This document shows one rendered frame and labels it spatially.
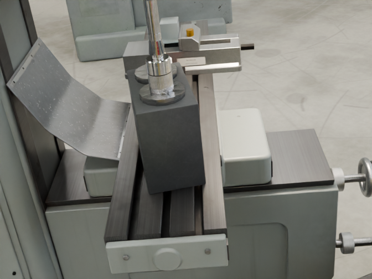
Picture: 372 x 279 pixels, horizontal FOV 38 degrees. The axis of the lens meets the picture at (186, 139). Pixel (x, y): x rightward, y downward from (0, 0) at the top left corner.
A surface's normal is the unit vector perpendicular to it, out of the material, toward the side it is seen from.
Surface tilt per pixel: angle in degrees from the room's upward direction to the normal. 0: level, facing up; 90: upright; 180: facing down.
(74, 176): 0
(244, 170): 90
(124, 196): 0
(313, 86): 0
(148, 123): 90
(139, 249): 90
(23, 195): 89
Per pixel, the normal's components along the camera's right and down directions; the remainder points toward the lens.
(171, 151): 0.18, 0.49
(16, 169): 0.74, 0.26
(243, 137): -0.10, -0.86
